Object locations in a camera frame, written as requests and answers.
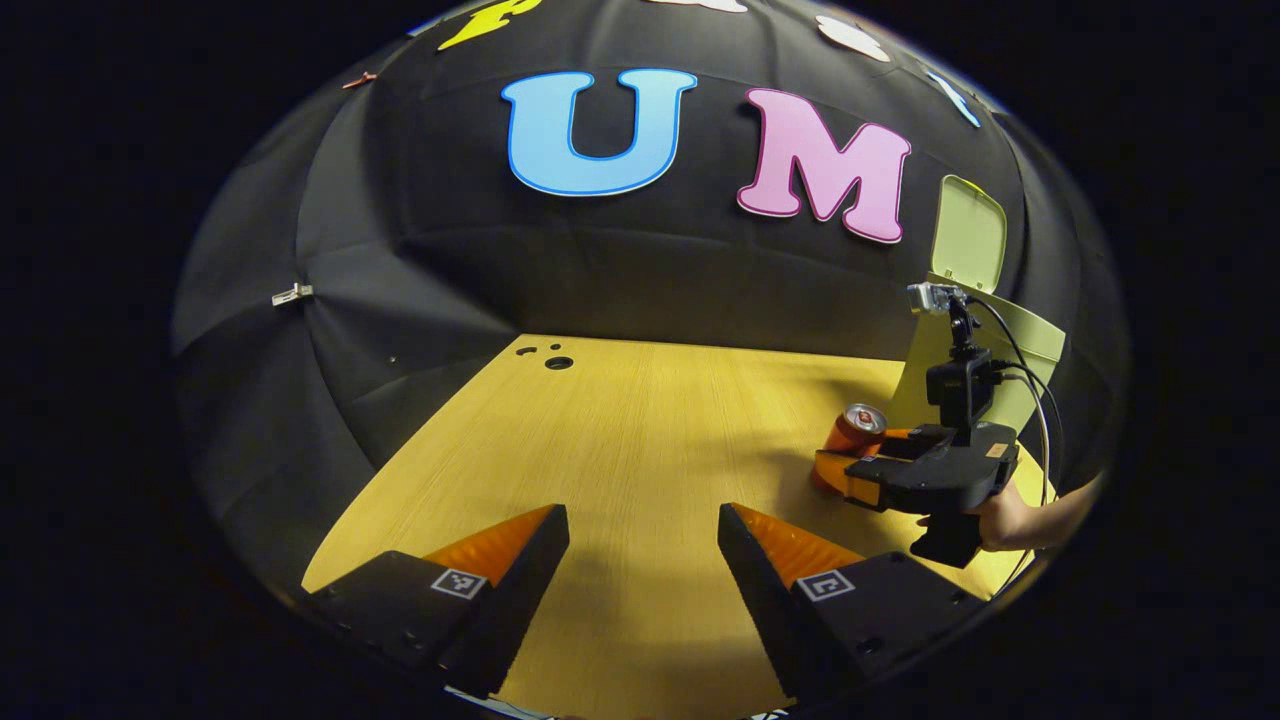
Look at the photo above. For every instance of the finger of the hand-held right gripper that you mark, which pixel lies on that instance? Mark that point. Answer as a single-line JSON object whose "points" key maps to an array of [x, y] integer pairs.
{"points": [[897, 434], [835, 475]]}

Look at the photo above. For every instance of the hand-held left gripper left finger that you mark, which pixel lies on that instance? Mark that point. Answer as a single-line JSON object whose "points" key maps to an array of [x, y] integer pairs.
{"points": [[535, 565]]}

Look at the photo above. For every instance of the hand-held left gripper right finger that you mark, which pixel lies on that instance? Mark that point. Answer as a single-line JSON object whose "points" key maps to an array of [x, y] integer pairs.
{"points": [[755, 580]]}

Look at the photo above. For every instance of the orange pop can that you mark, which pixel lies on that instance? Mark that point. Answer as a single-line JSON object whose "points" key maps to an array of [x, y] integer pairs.
{"points": [[850, 435]]}

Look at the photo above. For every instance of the green desktop garbage bin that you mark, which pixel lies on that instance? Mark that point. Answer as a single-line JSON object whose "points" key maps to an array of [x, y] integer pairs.
{"points": [[975, 240]]}

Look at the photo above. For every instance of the wooden desktop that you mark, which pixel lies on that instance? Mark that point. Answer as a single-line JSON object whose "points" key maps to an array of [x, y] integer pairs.
{"points": [[640, 440]]}

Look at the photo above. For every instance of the black backdrop cloth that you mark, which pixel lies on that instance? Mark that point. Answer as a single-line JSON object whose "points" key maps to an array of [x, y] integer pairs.
{"points": [[650, 270]]}

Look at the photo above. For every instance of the silver cloth clip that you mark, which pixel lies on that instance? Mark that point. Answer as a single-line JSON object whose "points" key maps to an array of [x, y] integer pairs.
{"points": [[292, 294]]}

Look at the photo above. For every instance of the copper cloth clip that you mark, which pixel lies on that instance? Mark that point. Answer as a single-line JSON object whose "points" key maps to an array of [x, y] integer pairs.
{"points": [[360, 79]]}

